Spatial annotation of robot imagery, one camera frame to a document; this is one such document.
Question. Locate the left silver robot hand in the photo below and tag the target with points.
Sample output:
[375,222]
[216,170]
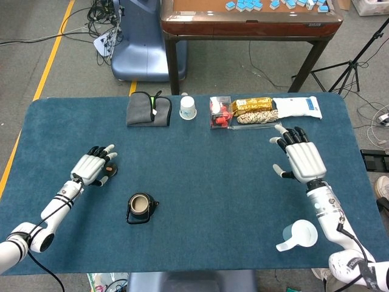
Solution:
[89,165]

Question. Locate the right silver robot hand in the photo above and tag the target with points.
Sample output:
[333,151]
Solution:
[304,161]

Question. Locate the black teapot lid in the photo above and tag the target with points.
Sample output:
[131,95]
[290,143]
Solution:
[111,169]

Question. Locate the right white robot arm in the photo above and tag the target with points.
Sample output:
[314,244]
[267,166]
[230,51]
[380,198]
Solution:
[325,210]

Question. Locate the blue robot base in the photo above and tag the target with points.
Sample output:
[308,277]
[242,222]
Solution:
[143,45]

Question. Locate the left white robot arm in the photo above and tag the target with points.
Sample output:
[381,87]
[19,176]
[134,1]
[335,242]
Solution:
[57,203]

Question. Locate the black iron teapot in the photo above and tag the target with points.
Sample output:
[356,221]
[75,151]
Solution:
[139,207]

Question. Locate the white plastic bag package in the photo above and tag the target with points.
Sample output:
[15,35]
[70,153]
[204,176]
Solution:
[299,107]

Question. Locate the clear plastic tube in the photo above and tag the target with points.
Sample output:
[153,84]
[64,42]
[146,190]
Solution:
[252,127]

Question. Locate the black foot pedal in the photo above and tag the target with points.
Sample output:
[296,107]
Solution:
[375,159]

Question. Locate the grey folded cloth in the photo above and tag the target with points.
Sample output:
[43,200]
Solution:
[139,111]

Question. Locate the white plastic measuring cup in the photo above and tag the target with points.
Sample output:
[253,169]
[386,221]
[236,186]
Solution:
[301,235]

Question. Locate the gold foil package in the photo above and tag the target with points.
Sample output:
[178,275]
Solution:
[253,105]

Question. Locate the white shoe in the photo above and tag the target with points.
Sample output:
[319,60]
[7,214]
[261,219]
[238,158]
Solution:
[383,185]

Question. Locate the blue table mat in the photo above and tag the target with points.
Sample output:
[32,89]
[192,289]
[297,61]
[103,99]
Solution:
[212,182]

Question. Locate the clear box, red black parts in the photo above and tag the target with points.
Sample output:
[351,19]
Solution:
[220,114]

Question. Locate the black tripod stand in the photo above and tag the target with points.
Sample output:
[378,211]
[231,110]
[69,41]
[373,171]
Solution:
[349,65]

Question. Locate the white paper cup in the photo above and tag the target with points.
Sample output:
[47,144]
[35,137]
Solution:
[187,108]

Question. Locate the white power strip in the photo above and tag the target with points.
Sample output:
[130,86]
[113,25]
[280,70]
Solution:
[103,45]

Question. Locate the brown mahjong table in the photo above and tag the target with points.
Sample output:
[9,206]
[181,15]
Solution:
[252,25]

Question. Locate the grey blue robot body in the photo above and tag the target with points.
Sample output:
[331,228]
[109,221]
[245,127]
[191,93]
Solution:
[191,281]

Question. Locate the white face-up mahjong tile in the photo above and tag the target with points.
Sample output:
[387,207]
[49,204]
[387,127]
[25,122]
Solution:
[310,3]

